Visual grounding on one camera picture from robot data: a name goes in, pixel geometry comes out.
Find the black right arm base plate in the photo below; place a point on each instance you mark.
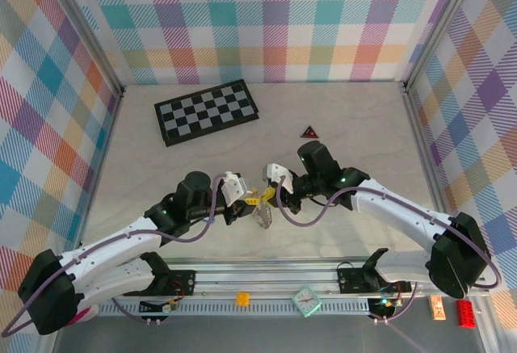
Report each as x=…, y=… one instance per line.
x=351, y=280

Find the aluminium mounting rail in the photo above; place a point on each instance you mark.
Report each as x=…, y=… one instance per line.
x=262, y=280

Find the teal square clock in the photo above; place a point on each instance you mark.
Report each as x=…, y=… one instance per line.
x=306, y=300

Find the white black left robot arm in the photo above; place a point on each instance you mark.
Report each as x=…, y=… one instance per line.
x=117, y=236

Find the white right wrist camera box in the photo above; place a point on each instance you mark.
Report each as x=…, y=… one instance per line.
x=278, y=173

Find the aluminium table side rail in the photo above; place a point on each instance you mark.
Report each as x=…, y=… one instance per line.
x=103, y=159
x=431, y=167

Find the aluminium frame post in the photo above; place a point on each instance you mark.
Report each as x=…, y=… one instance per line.
x=85, y=30
x=444, y=26

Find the red black triangle piece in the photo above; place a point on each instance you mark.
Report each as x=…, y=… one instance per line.
x=309, y=133

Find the red toy brick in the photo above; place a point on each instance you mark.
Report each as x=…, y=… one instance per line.
x=466, y=312

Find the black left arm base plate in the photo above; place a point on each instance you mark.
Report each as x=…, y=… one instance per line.
x=182, y=280

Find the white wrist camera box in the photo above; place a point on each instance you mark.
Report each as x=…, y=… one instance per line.
x=234, y=185
x=278, y=173

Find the pink dome cup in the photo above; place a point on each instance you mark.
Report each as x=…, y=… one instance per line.
x=87, y=313

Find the yellow toy brick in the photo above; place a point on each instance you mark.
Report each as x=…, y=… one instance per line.
x=243, y=299

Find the black grey chessboard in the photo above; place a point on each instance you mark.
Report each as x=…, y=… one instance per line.
x=206, y=112

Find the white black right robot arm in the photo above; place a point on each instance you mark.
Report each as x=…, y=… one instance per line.
x=396, y=207

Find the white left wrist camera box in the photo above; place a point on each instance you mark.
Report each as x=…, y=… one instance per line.
x=234, y=185

